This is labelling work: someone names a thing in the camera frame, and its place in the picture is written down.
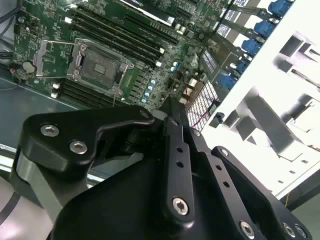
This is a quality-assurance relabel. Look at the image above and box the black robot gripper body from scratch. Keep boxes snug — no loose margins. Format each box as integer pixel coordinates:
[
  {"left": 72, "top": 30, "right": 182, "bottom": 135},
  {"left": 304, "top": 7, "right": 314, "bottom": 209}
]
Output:
[{"left": 51, "top": 153, "right": 248, "bottom": 240}]

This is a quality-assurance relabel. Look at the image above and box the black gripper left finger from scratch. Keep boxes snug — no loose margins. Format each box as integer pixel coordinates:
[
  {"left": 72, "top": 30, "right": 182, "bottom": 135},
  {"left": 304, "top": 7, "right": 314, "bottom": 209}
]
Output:
[{"left": 14, "top": 96, "right": 196, "bottom": 227}]

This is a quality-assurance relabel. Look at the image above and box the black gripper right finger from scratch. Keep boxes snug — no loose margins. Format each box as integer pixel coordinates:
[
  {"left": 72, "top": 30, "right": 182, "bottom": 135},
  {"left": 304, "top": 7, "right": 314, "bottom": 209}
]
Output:
[{"left": 175, "top": 98, "right": 313, "bottom": 240}]

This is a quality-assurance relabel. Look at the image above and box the thin metal locking lever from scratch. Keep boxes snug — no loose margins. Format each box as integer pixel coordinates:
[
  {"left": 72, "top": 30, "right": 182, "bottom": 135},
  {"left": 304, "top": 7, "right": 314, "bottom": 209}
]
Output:
[{"left": 111, "top": 86, "right": 118, "bottom": 108}]

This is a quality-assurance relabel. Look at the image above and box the metal socket cover frame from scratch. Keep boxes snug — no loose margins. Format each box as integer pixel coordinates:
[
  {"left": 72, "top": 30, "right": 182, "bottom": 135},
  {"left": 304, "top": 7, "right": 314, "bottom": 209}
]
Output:
[{"left": 32, "top": 38, "right": 83, "bottom": 80}]

